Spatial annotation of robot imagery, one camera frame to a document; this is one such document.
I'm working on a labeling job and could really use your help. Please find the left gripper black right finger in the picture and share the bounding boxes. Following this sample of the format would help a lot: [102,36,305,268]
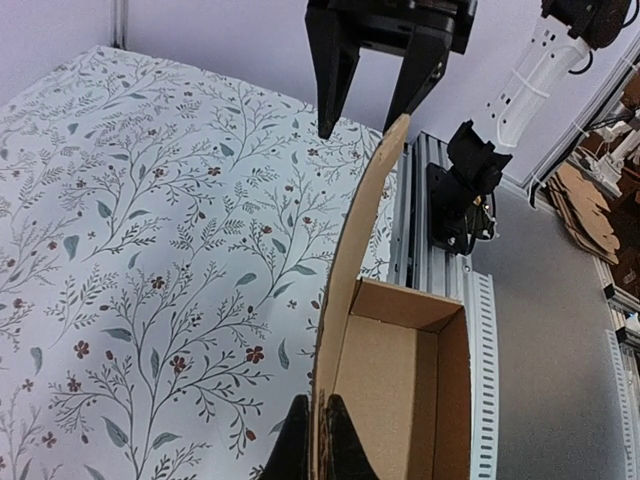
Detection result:
[325,394,379,480]

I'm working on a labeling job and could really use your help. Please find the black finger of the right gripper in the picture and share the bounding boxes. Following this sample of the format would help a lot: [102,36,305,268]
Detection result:
[384,28,450,131]
[305,7,361,139]

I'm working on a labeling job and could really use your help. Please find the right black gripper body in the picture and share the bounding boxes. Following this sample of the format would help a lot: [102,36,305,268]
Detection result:
[307,1,478,55]

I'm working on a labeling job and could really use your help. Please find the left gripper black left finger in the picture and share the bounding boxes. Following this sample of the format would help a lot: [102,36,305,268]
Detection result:
[260,394,310,480]

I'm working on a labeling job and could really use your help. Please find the brown cardboard box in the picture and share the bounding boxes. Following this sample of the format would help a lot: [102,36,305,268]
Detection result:
[309,116,472,479]

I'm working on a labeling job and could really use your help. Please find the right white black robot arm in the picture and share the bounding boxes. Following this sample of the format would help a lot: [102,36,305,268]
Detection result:
[305,1,639,193]

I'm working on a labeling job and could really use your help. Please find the stack of flat cardboard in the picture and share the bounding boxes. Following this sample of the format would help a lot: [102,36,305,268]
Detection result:
[547,163,620,265]

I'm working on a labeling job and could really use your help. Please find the floral patterned table mat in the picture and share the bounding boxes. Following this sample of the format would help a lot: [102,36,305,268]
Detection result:
[1,47,381,479]

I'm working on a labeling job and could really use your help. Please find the aluminium front rail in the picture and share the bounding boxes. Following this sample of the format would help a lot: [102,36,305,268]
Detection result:
[387,130,501,480]

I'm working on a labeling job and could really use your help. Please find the left aluminium frame post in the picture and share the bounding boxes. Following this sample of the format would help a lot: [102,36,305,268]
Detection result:
[110,0,129,50]

